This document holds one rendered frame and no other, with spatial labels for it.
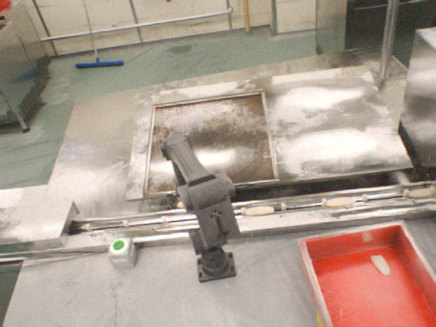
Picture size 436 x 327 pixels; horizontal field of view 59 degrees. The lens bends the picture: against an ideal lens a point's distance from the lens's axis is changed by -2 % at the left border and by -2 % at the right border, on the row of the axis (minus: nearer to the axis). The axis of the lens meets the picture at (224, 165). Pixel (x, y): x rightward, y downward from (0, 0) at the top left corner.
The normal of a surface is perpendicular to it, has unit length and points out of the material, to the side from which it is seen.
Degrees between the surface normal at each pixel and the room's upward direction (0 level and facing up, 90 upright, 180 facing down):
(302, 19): 90
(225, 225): 60
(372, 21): 90
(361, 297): 0
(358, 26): 90
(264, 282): 0
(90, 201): 0
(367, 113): 10
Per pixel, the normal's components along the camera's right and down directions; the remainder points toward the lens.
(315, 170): -0.13, -0.63
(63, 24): 0.02, 0.65
